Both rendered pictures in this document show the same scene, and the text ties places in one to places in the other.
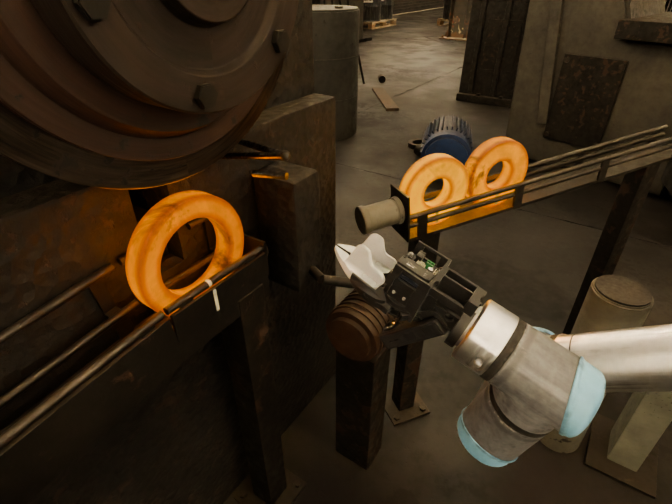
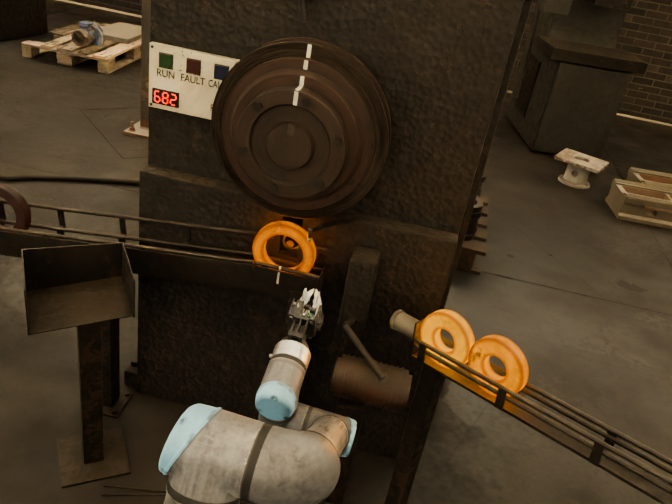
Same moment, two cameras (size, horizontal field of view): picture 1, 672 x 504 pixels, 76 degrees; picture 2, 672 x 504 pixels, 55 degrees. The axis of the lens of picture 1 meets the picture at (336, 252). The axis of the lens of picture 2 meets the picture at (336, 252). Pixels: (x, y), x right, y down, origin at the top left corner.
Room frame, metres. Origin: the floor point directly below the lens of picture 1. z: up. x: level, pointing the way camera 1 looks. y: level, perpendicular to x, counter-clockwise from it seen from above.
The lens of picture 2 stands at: (-0.11, -1.30, 1.68)
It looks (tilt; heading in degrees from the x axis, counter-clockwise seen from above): 29 degrees down; 62
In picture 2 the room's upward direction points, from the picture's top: 10 degrees clockwise
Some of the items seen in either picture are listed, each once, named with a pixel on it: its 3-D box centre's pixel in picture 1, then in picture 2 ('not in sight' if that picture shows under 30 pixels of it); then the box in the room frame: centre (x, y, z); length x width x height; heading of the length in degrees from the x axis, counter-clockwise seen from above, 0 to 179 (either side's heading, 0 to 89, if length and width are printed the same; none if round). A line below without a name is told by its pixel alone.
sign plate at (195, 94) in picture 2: not in sight; (193, 83); (0.30, 0.49, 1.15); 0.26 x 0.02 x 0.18; 146
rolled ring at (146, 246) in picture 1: (190, 254); (284, 251); (0.52, 0.21, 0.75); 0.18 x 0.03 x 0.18; 145
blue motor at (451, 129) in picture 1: (446, 146); not in sight; (2.62, -0.69, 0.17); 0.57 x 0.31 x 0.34; 166
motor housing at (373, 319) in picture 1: (370, 373); (358, 433); (0.72, -0.08, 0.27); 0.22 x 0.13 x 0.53; 146
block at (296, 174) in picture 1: (288, 227); (359, 288); (0.73, 0.09, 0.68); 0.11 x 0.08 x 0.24; 56
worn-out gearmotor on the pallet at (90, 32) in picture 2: not in sight; (93, 33); (0.42, 4.98, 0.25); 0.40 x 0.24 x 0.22; 56
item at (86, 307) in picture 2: not in sight; (81, 370); (-0.03, 0.27, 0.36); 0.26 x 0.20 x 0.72; 1
